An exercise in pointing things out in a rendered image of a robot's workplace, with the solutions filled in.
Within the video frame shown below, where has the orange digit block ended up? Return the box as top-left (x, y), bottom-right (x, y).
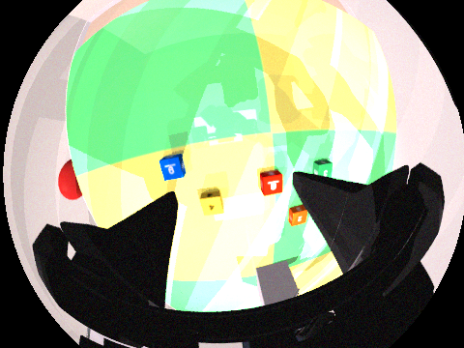
top-left (289, 205), bottom-right (308, 227)

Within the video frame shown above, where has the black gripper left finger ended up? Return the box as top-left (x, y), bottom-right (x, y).
top-left (59, 190), bottom-right (179, 308)

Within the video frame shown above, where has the green block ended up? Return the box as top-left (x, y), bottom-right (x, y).
top-left (313, 159), bottom-right (333, 178)

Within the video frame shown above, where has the red digit block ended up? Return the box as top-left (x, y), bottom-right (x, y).
top-left (259, 170), bottom-right (283, 196)

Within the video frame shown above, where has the small yellow block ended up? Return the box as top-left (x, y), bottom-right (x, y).
top-left (200, 190), bottom-right (224, 216)

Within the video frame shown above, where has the blue digit block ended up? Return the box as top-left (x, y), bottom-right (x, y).
top-left (159, 154), bottom-right (186, 181)

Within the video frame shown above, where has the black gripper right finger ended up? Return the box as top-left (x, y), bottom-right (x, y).
top-left (293, 165), bottom-right (410, 274)

